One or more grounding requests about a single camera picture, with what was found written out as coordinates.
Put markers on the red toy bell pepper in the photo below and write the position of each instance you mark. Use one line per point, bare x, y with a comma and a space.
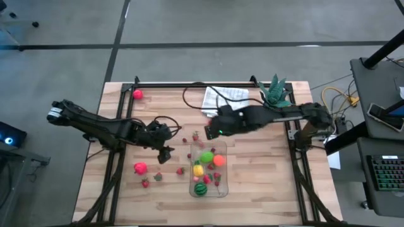
140, 168

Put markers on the backlit black keyboard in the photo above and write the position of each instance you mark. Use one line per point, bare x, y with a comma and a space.
388, 173

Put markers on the orange toy mandarin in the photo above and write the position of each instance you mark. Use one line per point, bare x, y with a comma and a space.
219, 160

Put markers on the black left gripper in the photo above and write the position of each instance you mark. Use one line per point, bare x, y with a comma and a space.
159, 134

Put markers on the black metal pole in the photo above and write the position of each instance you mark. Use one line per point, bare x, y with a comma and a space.
382, 47

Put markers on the gray chair base with casters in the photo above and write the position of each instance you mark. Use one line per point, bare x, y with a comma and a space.
35, 24

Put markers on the black device with blue light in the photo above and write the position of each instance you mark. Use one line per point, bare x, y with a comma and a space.
15, 134

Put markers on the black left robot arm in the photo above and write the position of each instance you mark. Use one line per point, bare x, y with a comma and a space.
94, 123

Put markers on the green striped toy watermelon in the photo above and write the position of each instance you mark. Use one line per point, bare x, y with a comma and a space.
200, 189

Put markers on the dark gray desk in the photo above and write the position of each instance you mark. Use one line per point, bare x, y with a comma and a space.
385, 205
372, 85

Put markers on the red toy strawberry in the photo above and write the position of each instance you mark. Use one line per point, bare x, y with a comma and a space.
158, 176
180, 171
207, 179
145, 183
195, 136
209, 121
217, 175

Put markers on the clear plastic tupperware container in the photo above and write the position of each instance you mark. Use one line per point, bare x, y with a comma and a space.
223, 148

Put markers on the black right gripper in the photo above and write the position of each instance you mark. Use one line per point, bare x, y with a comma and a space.
233, 121

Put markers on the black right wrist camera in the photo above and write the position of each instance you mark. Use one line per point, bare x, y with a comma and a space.
213, 132

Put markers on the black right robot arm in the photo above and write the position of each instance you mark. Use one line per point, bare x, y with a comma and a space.
284, 113

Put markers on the green snake plant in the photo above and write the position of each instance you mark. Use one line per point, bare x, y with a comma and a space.
274, 91

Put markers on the dark side desk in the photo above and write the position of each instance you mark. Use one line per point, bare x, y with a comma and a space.
15, 189

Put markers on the black aluminium table frame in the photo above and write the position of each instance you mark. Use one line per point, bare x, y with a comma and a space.
173, 85

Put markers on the black smartphone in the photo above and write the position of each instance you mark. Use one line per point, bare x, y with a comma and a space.
383, 118

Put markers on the dark red toy cherry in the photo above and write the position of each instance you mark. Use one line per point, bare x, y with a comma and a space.
217, 183
213, 150

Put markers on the white paper sheet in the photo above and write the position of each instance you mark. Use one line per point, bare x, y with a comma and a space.
334, 161

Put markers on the white checked folded towel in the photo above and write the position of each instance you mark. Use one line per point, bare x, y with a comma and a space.
233, 93

